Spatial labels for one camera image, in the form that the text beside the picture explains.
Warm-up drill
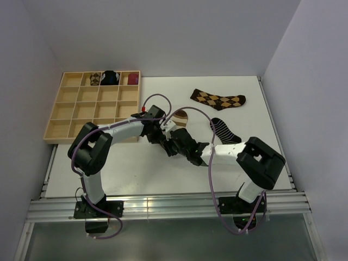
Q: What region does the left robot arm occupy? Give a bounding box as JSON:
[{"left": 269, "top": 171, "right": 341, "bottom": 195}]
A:
[{"left": 67, "top": 105, "right": 166, "bottom": 217}]

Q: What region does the wooden compartment tray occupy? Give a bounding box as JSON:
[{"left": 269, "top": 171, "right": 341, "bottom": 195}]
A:
[{"left": 43, "top": 71, "right": 141, "bottom": 144}]

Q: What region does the purple cable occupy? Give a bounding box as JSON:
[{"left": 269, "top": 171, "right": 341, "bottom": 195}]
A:
[
  {"left": 70, "top": 94, "right": 172, "bottom": 240},
  {"left": 163, "top": 107, "right": 268, "bottom": 235}
]

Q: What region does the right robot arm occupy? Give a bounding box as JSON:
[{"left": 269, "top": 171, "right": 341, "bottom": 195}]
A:
[{"left": 162, "top": 125, "right": 285, "bottom": 212}]

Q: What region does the tan brown striped sock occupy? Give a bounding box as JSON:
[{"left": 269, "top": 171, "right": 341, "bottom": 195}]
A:
[{"left": 159, "top": 110, "right": 190, "bottom": 152}]

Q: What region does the aluminium rail frame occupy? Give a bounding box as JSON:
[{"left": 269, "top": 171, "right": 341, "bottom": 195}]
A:
[{"left": 16, "top": 76, "right": 327, "bottom": 261}]

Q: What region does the rolled argyle sock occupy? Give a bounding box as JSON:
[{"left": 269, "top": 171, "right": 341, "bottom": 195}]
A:
[{"left": 90, "top": 72, "right": 101, "bottom": 86}]

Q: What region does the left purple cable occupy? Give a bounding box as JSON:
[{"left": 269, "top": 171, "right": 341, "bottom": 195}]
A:
[{"left": 70, "top": 94, "right": 172, "bottom": 240}]

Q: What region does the rolled red sock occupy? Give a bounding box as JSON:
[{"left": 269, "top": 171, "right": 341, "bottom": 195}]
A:
[{"left": 127, "top": 72, "right": 139, "bottom": 85}]

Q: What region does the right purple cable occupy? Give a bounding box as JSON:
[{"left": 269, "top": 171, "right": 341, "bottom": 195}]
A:
[{"left": 163, "top": 107, "right": 268, "bottom": 235}]

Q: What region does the rolled black blue sock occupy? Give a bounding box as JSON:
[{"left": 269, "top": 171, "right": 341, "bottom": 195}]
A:
[{"left": 100, "top": 70, "right": 120, "bottom": 85}]

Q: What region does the brown argyle sock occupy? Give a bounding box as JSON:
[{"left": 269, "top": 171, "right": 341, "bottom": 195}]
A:
[{"left": 190, "top": 89, "right": 246, "bottom": 111}]

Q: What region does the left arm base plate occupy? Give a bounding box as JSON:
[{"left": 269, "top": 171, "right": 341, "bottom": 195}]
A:
[{"left": 73, "top": 197, "right": 124, "bottom": 235}]

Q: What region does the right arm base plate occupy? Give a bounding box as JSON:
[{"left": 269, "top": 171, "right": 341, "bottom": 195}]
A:
[{"left": 218, "top": 195, "right": 267, "bottom": 231}]

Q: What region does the black white striped sock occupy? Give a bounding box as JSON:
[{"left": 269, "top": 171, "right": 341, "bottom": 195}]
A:
[{"left": 210, "top": 117, "right": 241, "bottom": 145}]

